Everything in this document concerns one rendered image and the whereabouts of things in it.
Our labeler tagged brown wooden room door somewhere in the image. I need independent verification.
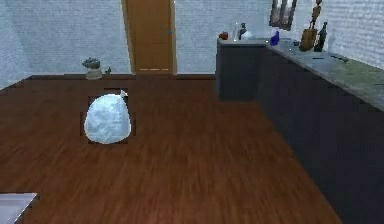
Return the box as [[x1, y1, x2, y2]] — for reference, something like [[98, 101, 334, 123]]
[[121, 0, 178, 76]]

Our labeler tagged white tied rubbish bag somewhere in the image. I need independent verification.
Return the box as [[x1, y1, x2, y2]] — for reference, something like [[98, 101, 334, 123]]
[[83, 89, 132, 145]]

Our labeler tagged dark grey kitchen counter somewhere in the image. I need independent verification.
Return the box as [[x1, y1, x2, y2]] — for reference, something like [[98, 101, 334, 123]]
[[215, 37, 384, 224]]

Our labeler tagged green potted house plant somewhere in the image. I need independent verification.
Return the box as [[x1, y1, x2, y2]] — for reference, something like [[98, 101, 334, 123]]
[[81, 57, 104, 81]]

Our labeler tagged blue bottle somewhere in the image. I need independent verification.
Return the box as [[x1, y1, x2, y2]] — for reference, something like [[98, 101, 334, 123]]
[[269, 30, 281, 47]]

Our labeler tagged dark green wine bottle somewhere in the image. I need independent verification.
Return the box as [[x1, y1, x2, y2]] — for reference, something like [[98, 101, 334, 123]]
[[313, 21, 329, 53]]

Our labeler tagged white flat furniture corner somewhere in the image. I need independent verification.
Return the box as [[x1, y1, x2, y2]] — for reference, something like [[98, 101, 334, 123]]
[[0, 192, 38, 224]]

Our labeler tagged framed wall picture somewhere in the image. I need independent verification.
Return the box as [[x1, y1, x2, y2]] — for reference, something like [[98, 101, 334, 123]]
[[268, 0, 298, 32]]

